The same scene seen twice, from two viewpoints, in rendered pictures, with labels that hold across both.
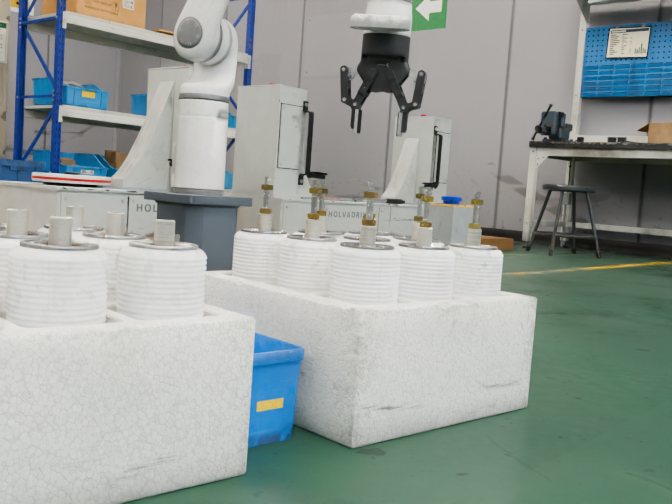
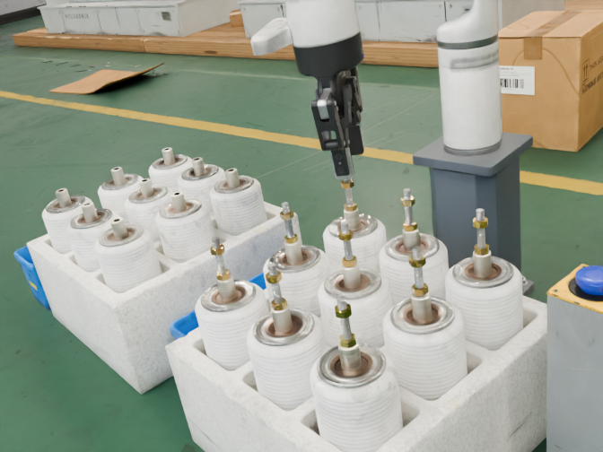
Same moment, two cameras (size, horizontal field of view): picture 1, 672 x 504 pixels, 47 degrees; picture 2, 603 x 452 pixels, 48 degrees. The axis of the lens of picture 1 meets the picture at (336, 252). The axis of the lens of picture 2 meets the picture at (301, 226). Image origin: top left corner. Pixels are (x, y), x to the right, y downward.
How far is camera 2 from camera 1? 1.56 m
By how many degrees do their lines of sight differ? 93
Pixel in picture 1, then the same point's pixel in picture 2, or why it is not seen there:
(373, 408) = (196, 427)
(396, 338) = (196, 388)
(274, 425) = not seen: hidden behind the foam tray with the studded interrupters
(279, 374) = not seen: hidden behind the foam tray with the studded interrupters
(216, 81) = (456, 22)
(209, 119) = (443, 71)
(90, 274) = (74, 242)
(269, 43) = not seen: outside the picture
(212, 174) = (452, 132)
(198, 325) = (92, 294)
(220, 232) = (456, 196)
